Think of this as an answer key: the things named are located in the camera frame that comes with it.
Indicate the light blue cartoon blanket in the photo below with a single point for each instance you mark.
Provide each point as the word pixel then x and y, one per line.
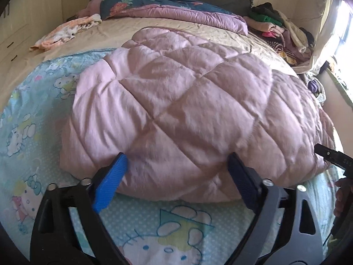
pixel 31 127

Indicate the cream window curtain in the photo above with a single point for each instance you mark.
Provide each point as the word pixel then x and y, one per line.
pixel 319 18

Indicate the pile of assorted clothes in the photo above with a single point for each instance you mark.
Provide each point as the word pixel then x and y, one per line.
pixel 295 45

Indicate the pink pillow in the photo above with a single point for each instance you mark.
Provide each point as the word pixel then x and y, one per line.
pixel 93 7

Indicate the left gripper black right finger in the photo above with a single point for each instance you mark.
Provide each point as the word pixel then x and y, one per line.
pixel 246 180

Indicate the cream built-in wardrobe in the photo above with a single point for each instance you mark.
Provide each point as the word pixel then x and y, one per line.
pixel 23 23

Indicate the pink quilted jacket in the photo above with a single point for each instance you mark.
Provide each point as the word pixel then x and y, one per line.
pixel 177 105

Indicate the person's right hand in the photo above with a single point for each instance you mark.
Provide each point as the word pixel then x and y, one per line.
pixel 344 186

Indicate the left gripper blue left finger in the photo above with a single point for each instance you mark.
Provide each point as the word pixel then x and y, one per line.
pixel 107 180

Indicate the teal floral pink comforter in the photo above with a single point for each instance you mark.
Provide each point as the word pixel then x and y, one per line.
pixel 184 10

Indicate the beige bed sheet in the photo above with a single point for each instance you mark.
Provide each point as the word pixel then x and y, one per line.
pixel 114 33

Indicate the small peach white garment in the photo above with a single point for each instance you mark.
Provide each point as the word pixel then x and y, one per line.
pixel 65 32

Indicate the bag of clothes on floor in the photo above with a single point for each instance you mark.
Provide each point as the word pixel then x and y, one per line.
pixel 315 87

